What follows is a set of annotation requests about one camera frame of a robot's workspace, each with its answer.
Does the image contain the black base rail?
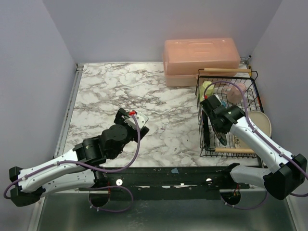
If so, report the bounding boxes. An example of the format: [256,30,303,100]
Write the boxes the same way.
[92,164,249,200]

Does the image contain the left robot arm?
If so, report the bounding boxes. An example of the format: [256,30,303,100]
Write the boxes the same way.
[3,108,149,207]

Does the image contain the black wire dish rack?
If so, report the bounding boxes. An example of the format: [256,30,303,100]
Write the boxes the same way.
[195,71,264,158]

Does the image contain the pink and cream plate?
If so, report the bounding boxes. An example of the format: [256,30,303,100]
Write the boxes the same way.
[248,111,272,137]

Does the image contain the white plate teal lettered rim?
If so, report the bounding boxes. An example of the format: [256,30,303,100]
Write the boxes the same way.
[212,123,228,146]

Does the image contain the translucent pink storage box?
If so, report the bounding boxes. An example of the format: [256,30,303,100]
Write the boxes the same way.
[163,38,241,87]

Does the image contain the pink ceramic mug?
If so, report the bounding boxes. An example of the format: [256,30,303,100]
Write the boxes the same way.
[225,83,246,104]

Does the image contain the yellow-green ceramic mug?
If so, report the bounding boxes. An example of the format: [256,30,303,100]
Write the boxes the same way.
[199,81,215,102]

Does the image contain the red rimmed cream plate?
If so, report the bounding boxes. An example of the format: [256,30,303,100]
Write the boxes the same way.
[202,111,210,150]

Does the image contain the cream plate black patch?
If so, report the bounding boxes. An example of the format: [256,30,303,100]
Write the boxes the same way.
[233,135,245,149]

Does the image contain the dark bowl cream inside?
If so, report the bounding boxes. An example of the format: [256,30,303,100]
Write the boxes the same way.
[220,100,229,108]

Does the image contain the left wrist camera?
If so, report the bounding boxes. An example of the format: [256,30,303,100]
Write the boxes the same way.
[125,111,149,129]

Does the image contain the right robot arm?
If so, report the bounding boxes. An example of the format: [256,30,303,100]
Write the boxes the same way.
[200,95,307,200]

